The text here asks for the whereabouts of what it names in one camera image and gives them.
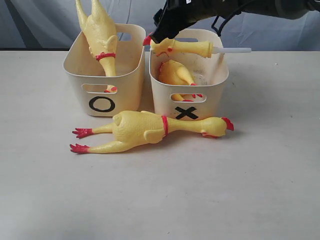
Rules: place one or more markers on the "cream bin marked O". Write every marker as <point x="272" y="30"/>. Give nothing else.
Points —
<point x="103" y="96"/>

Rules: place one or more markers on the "rubber chicken with red collar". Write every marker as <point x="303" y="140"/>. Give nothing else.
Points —
<point x="135" y="128"/>

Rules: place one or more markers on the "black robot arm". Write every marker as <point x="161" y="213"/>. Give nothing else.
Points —
<point x="286" y="9"/>

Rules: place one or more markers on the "headless rubber chicken body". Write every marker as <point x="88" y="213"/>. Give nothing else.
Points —
<point x="172" y="72"/>

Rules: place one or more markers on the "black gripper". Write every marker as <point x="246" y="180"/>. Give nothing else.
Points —
<point x="177" y="15"/>

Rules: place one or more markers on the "chicken head with white tube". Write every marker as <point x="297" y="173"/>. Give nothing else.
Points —
<point x="204" y="49"/>

